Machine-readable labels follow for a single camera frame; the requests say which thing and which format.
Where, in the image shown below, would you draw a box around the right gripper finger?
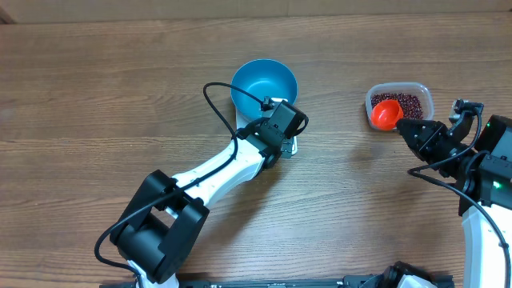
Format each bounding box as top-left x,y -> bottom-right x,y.
398,127 -> 422,160
396,118 -> 440,134

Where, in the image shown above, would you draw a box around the orange scoop blue handle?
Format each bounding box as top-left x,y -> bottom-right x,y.
370,100 -> 404,131

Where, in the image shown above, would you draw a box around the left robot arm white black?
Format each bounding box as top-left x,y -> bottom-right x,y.
109,101 -> 309,287

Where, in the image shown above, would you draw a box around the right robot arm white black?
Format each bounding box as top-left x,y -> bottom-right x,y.
397,112 -> 511,287

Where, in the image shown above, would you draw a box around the white digital kitchen scale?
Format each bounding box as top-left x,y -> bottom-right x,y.
235,108 -> 298,153

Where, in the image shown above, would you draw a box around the blue metal bowl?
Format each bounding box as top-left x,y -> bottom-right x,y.
231,59 -> 298,122

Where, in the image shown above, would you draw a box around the red beans in container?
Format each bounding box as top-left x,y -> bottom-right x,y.
370,93 -> 423,120

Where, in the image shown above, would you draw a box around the clear plastic bean container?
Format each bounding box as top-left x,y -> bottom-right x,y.
366,82 -> 434,131

